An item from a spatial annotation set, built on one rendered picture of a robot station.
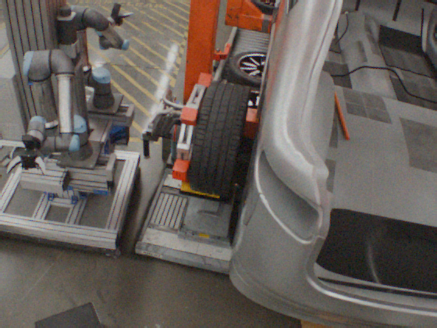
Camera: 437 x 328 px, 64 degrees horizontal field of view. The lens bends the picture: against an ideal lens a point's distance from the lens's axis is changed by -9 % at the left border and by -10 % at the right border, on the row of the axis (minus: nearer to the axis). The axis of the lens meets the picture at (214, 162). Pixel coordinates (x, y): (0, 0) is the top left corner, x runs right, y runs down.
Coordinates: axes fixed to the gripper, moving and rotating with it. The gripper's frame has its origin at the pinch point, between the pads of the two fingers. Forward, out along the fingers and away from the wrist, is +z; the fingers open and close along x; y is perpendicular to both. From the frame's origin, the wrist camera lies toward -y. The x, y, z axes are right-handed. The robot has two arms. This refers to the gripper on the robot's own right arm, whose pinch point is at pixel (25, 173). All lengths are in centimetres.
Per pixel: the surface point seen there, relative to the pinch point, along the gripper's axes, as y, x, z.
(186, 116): 1, -71, -43
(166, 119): 11, -64, -53
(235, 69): 54, -150, -194
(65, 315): 89, -11, 20
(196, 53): -1, -87, -110
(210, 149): 12, -84, -32
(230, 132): 2, -93, -35
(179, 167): 26, -71, -33
